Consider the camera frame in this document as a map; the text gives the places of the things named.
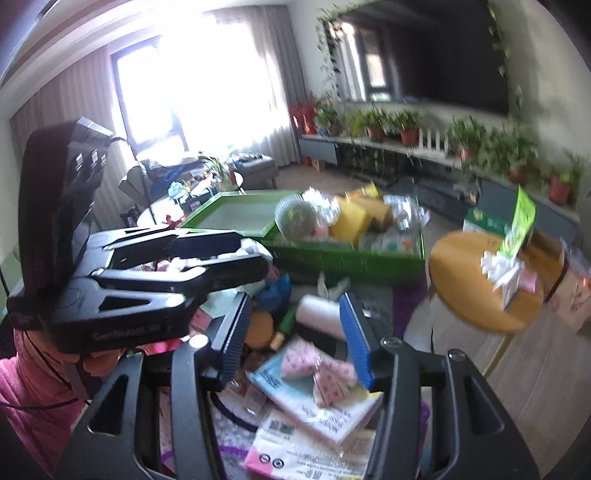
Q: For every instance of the trailing vine plant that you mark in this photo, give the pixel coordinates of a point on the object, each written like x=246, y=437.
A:
x=503, y=50
x=328, y=50

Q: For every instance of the blue toy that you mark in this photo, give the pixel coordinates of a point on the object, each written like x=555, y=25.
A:
x=277, y=293

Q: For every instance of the television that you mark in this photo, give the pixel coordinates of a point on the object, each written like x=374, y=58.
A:
x=438, y=55

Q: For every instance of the tan paper box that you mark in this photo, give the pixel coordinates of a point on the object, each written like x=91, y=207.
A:
x=378, y=214

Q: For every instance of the window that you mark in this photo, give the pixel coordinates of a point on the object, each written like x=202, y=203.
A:
x=147, y=101

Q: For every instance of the pink patterned bow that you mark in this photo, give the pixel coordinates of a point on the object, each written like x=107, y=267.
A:
x=332, y=378

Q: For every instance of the person's left forearm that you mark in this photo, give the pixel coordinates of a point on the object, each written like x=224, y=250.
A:
x=27, y=392

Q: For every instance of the flower print mask pack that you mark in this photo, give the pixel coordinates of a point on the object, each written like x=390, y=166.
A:
x=392, y=242

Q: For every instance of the brown curtain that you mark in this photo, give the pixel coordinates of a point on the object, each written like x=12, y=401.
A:
x=55, y=101

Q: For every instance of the green white carton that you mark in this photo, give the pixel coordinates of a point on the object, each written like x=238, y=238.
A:
x=485, y=224

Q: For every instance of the person's left hand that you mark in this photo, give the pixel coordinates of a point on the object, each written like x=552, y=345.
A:
x=106, y=362

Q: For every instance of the white plastic clip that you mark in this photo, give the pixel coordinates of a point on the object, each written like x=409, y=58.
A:
x=334, y=284

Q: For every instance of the grey ottoman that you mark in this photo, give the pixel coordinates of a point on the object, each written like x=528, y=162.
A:
x=256, y=170

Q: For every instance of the green yellow tube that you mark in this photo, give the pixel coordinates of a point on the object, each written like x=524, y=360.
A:
x=284, y=327

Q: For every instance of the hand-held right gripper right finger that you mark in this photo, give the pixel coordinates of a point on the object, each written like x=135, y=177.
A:
x=355, y=341

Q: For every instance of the green stand-up pouch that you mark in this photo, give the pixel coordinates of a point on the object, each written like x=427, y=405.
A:
x=521, y=217

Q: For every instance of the dark round coffee table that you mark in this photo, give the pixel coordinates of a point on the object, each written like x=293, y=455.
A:
x=157, y=212

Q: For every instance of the white router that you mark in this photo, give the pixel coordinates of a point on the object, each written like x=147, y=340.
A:
x=434, y=141

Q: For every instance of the tv cabinet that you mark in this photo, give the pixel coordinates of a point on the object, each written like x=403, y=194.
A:
x=318, y=150

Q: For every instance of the yellow plastic bag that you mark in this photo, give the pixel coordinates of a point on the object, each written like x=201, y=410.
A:
x=368, y=191

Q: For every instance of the white hand-shaped ornament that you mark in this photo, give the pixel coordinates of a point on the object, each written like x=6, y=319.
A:
x=501, y=267

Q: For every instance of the silver scouring ball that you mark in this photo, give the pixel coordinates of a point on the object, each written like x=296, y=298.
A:
x=298, y=217

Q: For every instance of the pink yellow tissue pack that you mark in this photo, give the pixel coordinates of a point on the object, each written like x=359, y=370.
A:
x=300, y=457

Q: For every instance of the green potted plant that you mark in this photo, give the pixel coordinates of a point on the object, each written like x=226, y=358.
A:
x=364, y=122
x=468, y=134
x=515, y=152
x=328, y=115
x=565, y=177
x=406, y=124

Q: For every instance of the sheer white curtain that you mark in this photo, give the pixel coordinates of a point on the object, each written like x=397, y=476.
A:
x=281, y=92

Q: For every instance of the blue white tissue pack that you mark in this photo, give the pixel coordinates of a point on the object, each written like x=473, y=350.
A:
x=295, y=397

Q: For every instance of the potted spider plant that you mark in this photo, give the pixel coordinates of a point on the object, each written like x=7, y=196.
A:
x=221, y=173

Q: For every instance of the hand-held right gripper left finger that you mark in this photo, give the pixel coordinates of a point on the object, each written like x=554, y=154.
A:
x=235, y=341

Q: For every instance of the orange round sponge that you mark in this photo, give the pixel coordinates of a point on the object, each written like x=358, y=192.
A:
x=259, y=330

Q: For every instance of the paper gift bag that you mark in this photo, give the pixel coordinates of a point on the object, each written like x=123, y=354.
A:
x=572, y=290

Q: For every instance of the red flower decoration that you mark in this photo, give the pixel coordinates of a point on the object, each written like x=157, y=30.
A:
x=302, y=115

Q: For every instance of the yellow sponge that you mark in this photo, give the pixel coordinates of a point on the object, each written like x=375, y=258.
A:
x=351, y=221

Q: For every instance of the grey armchair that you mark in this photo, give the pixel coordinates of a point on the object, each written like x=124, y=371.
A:
x=134, y=182

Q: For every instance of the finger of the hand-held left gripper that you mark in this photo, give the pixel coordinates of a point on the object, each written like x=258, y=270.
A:
x=207, y=244
x=235, y=272

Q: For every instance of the round wooden side table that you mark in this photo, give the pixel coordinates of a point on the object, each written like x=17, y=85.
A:
x=461, y=277

